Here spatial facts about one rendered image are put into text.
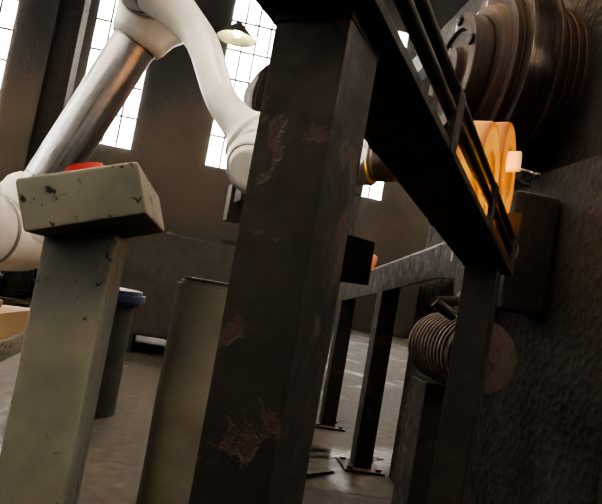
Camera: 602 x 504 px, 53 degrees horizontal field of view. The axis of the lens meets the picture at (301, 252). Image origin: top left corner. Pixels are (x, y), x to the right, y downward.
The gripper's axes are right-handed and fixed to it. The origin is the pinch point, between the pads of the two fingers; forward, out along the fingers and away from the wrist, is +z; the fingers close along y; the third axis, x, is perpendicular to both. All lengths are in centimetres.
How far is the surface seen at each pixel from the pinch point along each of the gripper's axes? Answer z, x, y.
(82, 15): -586, 301, -416
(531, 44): -0.2, 33.2, -29.1
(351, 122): 2, -16, 65
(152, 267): -222, -14, -187
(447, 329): -6.5, -27.5, -6.6
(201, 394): -22, -38, 41
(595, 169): 13.8, 5.4, -24.2
